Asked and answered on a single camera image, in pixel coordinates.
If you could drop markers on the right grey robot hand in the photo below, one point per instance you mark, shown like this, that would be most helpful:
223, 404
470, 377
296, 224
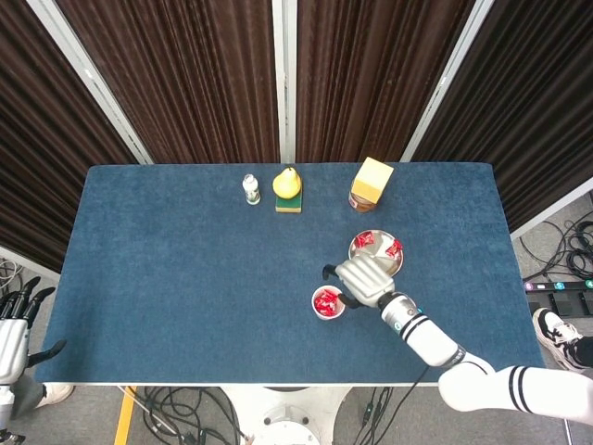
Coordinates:
366, 283

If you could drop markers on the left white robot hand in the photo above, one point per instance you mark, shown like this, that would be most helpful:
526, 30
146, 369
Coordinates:
13, 350

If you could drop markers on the green yellow scouring sponge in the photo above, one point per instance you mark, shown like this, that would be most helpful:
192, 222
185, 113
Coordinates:
288, 205

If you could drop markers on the white black sneaker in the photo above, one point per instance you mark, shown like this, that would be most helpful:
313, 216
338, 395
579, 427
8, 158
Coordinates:
553, 334

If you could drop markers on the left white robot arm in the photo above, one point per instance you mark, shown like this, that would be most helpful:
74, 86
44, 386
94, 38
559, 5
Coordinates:
5, 405

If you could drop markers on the white table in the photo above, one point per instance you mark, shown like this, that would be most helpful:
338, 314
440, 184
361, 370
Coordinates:
231, 384

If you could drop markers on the glass honey jar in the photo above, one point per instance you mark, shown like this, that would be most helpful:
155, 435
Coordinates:
361, 204

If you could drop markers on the black foot pedal board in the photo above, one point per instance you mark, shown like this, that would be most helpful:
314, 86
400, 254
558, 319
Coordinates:
565, 301

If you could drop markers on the round steel plate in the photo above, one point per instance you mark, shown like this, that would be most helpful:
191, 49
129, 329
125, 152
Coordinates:
377, 245

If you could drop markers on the yellow foam block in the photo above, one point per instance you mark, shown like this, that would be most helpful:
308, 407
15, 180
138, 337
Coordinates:
370, 178

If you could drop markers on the plain white sneaker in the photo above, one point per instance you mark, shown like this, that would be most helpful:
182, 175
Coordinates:
58, 394

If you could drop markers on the white partition post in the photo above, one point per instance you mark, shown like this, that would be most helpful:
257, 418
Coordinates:
88, 74
283, 69
445, 74

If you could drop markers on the yellow floor tape strip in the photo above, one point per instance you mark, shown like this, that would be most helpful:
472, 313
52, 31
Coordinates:
125, 417

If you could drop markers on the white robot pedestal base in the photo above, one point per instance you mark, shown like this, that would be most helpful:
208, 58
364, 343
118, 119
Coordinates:
287, 419

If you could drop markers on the white paper cup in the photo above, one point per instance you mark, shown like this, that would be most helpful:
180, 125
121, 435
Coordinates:
329, 318

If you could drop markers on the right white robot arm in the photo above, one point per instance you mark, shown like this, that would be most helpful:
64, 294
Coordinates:
431, 343

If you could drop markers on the yellow pear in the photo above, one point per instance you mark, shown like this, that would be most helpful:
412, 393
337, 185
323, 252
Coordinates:
286, 185

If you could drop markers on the white partition base rail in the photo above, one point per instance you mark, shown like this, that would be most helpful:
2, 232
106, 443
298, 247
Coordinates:
23, 260
551, 213

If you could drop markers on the small white drink bottle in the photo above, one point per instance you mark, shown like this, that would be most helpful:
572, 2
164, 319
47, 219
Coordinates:
251, 190

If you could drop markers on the black trouser leg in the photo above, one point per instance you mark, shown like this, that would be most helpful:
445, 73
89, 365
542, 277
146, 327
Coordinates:
583, 354

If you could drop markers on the blue table mat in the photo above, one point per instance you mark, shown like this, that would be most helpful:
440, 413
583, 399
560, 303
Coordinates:
185, 278

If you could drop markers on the brown pleated partition panel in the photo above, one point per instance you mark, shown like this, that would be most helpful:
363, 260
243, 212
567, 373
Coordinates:
370, 83
37, 162
533, 116
185, 83

